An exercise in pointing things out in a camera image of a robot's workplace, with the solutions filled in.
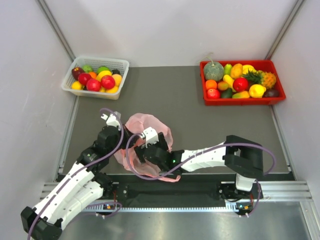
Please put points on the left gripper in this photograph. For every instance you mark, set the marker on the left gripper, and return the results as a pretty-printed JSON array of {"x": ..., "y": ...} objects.
[{"x": 127, "y": 134}]

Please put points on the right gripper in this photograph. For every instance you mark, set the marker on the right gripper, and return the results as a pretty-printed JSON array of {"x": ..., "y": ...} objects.
[{"x": 162, "y": 142}]

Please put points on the yellow mango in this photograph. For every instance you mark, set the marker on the yellow mango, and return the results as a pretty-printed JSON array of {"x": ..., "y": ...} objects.
[{"x": 236, "y": 71}]

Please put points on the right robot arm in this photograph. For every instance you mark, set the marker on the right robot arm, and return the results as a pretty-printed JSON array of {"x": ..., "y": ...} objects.
[{"x": 242, "y": 156}]

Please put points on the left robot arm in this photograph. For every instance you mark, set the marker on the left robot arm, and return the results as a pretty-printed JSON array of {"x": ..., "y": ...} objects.
[{"x": 81, "y": 186}]

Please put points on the dark red fruit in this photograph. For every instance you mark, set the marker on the dark red fruit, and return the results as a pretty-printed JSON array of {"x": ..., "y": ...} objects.
[{"x": 76, "y": 71}]

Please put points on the dark passion fruit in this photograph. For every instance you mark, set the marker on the dark passion fruit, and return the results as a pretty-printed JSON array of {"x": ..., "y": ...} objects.
[{"x": 271, "y": 93}]

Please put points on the red apple front basket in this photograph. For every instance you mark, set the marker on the red apple front basket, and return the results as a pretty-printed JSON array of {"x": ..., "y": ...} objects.
[{"x": 93, "y": 85}]

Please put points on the red apple basket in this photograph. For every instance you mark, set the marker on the red apple basket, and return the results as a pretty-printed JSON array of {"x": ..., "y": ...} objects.
[
  {"x": 83, "y": 78},
  {"x": 93, "y": 85}
]

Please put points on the red apple in basket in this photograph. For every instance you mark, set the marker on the red apple in basket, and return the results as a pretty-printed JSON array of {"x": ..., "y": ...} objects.
[{"x": 108, "y": 82}]

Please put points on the yellow lemon in basket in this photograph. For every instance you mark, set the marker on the yellow lemon in basket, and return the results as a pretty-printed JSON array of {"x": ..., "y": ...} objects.
[{"x": 76, "y": 85}]

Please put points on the red apple left basket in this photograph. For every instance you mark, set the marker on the red apple left basket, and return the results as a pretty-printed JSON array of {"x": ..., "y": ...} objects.
[{"x": 83, "y": 78}]

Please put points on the green lime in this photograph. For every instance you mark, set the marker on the green lime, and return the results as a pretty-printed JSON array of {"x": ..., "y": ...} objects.
[{"x": 101, "y": 69}]

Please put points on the white plastic basket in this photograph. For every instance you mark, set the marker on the white plastic basket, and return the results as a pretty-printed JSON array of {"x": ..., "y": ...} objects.
[{"x": 118, "y": 70}]

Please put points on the red pomegranate in crate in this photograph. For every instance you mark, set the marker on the red pomegranate in crate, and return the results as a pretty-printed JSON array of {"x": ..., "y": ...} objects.
[{"x": 213, "y": 93}]

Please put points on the orange in crate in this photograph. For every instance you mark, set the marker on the orange in crate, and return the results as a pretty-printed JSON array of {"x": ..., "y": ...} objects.
[{"x": 211, "y": 84}]

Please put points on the avocado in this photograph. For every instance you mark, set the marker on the avocado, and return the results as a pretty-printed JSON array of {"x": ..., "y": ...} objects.
[{"x": 226, "y": 94}]

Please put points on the red yellow peach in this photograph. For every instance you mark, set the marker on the red yellow peach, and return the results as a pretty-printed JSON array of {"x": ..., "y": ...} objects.
[{"x": 222, "y": 86}]

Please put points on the green melon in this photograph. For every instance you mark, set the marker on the green melon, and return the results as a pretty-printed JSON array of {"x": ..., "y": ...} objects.
[{"x": 213, "y": 71}]

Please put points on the mango in crate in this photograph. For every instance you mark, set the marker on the mango in crate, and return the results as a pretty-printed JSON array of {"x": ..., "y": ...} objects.
[{"x": 241, "y": 95}]

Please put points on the red apple in crate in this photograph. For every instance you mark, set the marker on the red apple in crate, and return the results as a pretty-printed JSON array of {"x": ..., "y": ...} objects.
[{"x": 240, "y": 84}]

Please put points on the green pear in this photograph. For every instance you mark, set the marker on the green pear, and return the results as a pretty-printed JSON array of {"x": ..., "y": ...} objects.
[{"x": 227, "y": 69}]

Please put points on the yellow lemon in crate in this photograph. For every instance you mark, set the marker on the yellow lemon in crate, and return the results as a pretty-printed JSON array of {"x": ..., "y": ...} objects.
[{"x": 257, "y": 91}]

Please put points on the banana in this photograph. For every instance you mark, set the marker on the banana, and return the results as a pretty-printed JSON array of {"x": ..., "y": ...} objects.
[{"x": 248, "y": 68}]

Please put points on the pineapple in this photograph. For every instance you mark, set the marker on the pineapple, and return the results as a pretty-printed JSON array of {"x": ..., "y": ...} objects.
[{"x": 263, "y": 78}]

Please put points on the red plastic crate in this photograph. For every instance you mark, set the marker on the red plastic crate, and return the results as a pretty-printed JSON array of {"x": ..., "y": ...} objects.
[{"x": 259, "y": 65}]

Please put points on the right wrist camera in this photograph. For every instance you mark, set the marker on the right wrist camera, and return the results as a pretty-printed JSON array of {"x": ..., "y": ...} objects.
[{"x": 150, "y": 136}]

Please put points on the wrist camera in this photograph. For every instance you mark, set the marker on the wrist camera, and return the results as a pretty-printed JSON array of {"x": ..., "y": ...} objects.
[
  {"x": 112, "y": 120},
  {"x": 150, "y": 136}
]

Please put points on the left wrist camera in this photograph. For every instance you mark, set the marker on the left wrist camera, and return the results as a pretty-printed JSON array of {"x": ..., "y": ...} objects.
[{"x": 112, "y": 120}]

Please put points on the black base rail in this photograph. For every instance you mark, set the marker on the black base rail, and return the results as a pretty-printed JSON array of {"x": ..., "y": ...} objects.
[{"x": 193, "y": 190}]

